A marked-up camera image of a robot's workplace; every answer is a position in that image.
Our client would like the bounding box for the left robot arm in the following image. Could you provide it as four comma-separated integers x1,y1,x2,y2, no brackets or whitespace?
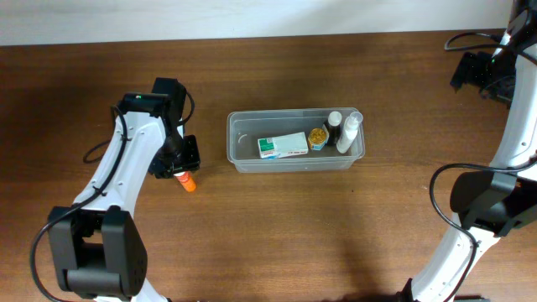
40,78,201,301

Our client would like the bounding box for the dark bottle white cap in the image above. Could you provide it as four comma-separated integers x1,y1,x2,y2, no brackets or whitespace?
323,111,342,146

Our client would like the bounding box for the small jar gold lid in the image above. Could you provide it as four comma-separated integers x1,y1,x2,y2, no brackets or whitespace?
307,128,327,151

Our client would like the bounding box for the orange tablet tube white cap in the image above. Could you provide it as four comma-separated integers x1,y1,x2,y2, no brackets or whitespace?
174,171,196,193

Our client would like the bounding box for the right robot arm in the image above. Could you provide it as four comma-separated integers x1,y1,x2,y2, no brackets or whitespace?
394,1,536,301

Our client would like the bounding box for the white green medicine box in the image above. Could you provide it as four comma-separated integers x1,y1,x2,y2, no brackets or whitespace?
258,132,309,159

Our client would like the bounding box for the white spray bottle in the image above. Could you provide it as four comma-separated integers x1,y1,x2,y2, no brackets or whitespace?
336,112,363,154

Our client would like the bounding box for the clear plastic container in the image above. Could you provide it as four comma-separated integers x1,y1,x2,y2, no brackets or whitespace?
227,108,366,173

